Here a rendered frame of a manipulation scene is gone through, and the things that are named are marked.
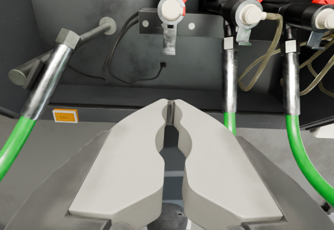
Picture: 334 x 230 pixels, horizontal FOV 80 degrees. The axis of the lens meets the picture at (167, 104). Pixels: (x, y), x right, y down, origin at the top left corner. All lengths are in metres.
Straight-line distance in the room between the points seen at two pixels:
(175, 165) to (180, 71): 0.41
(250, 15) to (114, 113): 0.35
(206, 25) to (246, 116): 0.24
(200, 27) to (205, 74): 0.21
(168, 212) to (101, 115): 0.42
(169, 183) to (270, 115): 0.45
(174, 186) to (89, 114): 0.44
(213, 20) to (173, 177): 0.61
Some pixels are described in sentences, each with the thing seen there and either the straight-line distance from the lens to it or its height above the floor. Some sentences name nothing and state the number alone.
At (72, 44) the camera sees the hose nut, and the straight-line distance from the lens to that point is 0.23.
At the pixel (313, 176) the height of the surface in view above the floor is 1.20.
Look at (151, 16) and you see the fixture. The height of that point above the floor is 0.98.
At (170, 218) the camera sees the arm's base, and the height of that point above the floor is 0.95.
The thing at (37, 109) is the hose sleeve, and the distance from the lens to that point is 0.23.
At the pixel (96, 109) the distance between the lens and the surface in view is 0.48.
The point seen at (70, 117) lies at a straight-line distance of 0.50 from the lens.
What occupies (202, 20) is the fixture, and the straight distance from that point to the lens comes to 0.37.
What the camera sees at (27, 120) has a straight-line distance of 0.23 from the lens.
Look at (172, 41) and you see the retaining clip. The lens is 0.23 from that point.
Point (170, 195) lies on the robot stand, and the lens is 0.77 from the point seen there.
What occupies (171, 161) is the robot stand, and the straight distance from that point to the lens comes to 0.84.
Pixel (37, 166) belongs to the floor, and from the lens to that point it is 2.27.
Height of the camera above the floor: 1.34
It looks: 61 degrees down
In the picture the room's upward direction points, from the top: 179 degrees clockwise
